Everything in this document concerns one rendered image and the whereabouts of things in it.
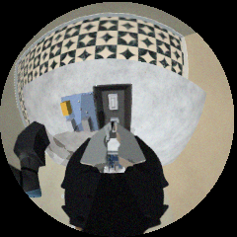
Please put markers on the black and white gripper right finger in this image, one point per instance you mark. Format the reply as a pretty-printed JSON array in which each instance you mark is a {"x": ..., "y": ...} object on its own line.
[{"x": 133, "y": 151}]

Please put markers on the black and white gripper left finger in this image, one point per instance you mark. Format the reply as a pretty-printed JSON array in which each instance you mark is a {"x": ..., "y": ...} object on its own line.
[{"x": 92, "y": 153}]

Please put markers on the yellow block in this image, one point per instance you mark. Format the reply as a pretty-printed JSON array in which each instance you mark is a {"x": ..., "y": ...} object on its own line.
[{"x": 66, "y": 108}]

